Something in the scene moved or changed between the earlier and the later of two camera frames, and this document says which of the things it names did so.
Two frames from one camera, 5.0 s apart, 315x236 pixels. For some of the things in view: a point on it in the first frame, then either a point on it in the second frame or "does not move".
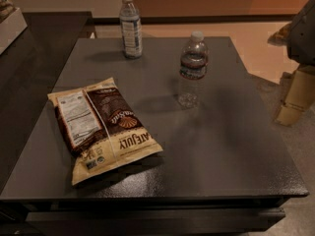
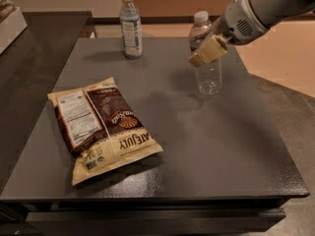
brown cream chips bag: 99,130 does not move
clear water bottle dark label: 193,67 -> 209,77
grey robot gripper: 302,33 -> 236,23
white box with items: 12,21 does not move
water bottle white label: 130,27 does not move
